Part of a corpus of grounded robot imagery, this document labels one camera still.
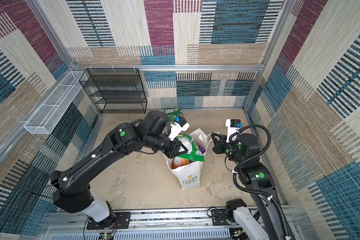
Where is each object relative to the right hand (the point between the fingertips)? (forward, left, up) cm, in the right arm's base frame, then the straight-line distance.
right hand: (211, 137), depth 66 cm
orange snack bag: (-3, +15, -17) cm, 23 cm away
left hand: (-8, +11, +4) cm, 14 cm away
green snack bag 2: (+40, +20, -28) cm, 53 cm away
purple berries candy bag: (0, +4, -9) cm, 10 cm away
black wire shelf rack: (+54, +61, -14) cm, 82 cm away
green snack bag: (-6, +9, +2) cm, 11 cm away
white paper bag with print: (-12, +11, -15) cm, 22 cm away
